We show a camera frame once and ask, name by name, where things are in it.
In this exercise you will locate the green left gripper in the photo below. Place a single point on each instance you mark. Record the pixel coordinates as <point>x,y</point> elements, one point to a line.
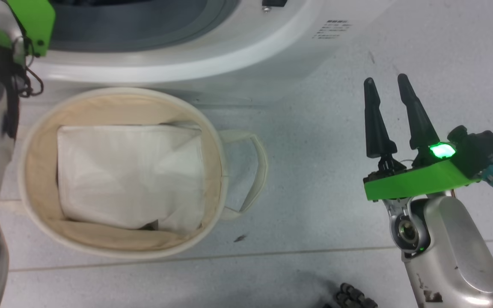
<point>37,21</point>

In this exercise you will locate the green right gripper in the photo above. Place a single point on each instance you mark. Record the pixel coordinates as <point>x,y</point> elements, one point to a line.
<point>417,182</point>

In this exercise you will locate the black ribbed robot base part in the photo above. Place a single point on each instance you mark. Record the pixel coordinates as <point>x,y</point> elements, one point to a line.
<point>353,297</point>

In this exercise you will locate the cream canvas laundry basket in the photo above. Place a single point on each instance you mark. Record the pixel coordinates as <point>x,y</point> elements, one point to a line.
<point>37,171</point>

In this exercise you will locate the white front-loading washing machine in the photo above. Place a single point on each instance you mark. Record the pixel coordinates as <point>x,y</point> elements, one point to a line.
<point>250,47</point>

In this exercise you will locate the white folded cloth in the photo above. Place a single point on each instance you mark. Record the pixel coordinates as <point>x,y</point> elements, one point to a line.
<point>131,171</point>

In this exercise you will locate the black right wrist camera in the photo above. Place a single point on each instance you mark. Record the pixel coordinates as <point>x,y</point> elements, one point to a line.
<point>482,149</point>

